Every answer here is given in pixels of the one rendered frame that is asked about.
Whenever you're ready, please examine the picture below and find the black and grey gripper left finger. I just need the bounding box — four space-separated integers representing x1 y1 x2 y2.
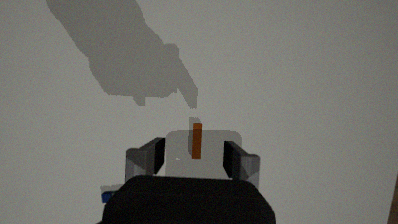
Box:
125 137 165 183

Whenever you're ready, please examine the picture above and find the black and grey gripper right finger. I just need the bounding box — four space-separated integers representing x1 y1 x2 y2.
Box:
223 141 260 191

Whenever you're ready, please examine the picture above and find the orange-brown rod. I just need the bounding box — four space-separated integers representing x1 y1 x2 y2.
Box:
192 123 202 159

